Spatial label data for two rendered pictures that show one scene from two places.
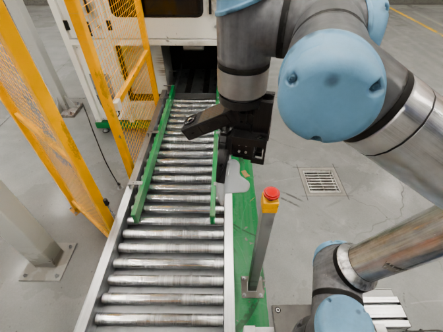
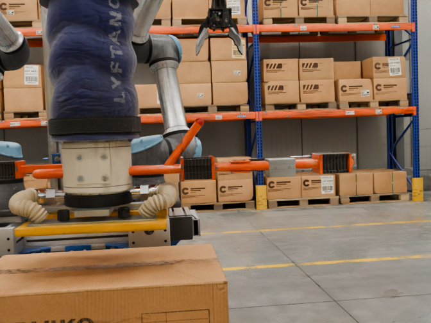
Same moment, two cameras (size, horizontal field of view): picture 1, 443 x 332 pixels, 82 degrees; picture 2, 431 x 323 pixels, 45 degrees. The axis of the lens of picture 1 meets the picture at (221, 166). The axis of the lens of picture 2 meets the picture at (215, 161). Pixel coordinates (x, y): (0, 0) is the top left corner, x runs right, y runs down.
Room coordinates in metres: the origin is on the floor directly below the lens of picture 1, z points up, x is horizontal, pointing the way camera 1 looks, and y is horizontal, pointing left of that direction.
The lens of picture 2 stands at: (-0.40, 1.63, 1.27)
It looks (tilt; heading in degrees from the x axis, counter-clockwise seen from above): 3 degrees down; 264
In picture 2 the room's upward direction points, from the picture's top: 2 degrees counter-clockwise
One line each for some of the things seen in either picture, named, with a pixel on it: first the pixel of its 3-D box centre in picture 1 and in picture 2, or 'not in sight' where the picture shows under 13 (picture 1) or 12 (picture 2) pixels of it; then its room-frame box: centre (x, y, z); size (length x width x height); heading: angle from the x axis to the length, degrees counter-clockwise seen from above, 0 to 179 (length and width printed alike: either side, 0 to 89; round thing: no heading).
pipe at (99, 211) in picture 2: not in sight; (99, 197); (-0.23, 0.29, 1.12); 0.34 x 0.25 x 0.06; 179
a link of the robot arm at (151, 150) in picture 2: not in sight; (149, 154); (-0.35, -0.27, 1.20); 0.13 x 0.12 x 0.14; 26
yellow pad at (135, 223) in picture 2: not in sight; (93, 219); (-0.23, 0.39, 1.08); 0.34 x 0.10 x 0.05; 179
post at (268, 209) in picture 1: (258, 252); not in sight; (0.71, -0.21, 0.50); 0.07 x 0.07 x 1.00; 89
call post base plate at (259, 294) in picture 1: (252, 286); not in sight; (0.71, -0.21, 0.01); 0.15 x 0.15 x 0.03; 89
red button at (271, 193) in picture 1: (271, 194); not in sight; (0.71, -0.21, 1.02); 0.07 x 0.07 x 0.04
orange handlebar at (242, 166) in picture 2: not in sight; (176, 166); (-0.43, 0.18, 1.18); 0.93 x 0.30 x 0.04; 179
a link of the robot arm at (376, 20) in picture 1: (327, 33); not in sight; (0.32, -0.12, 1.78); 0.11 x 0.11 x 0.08; 73
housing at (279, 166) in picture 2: not in sight; (279, 166); (-0.70, 0.30, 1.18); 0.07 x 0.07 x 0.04; 89
